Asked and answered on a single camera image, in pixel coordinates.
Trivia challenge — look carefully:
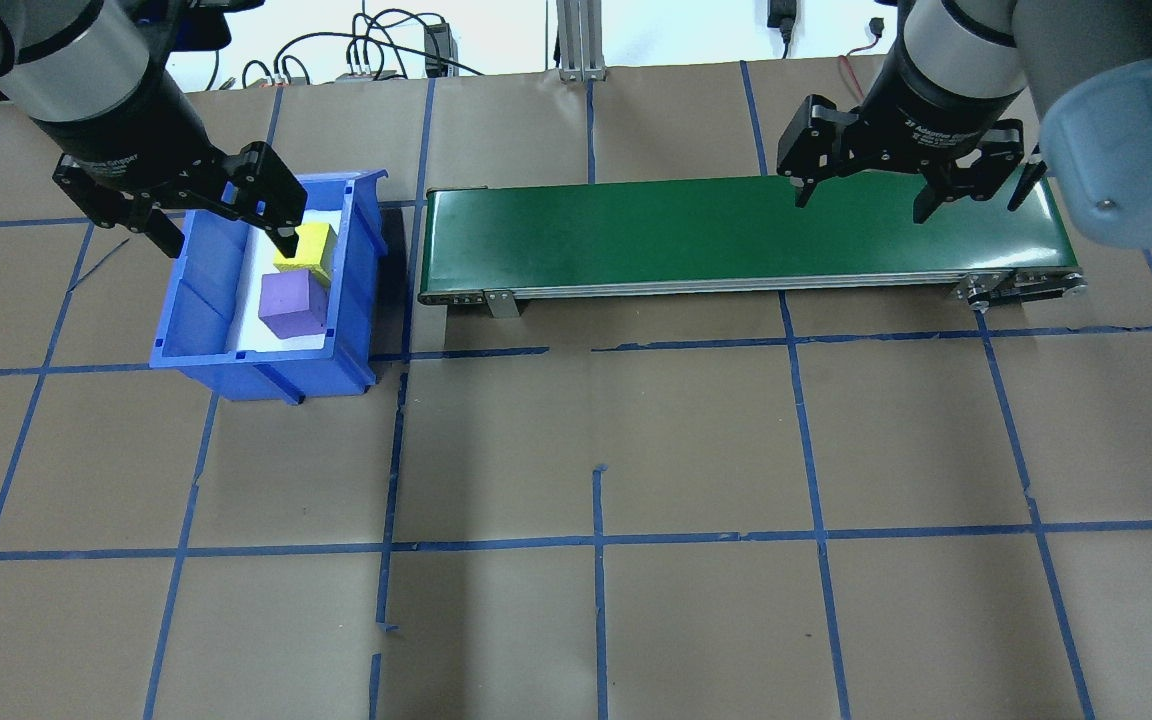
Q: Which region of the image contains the red conveyor cable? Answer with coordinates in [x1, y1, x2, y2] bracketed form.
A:
[839, 18, 887, 76]

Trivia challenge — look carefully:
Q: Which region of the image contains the green conveyor belt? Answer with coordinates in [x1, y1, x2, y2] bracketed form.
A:
[418, 175, 1087, 319]

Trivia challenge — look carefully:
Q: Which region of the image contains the yellow foam block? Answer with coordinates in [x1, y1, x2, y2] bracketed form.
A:
[273, 222, 339, 289]

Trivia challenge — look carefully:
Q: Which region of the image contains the white foam pad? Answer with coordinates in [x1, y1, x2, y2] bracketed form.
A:
[234, 208, 347, 353]

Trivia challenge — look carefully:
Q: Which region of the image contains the purple foam block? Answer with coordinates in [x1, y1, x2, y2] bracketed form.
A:
[258, 272, 327, 341]

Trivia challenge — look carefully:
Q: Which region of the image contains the blue plastic bin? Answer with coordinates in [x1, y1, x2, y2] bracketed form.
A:
[149, 170, 389, 404]

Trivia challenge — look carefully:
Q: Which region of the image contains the aluminium profile post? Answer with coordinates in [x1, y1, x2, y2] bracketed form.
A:
[556, 0, 609, 81]

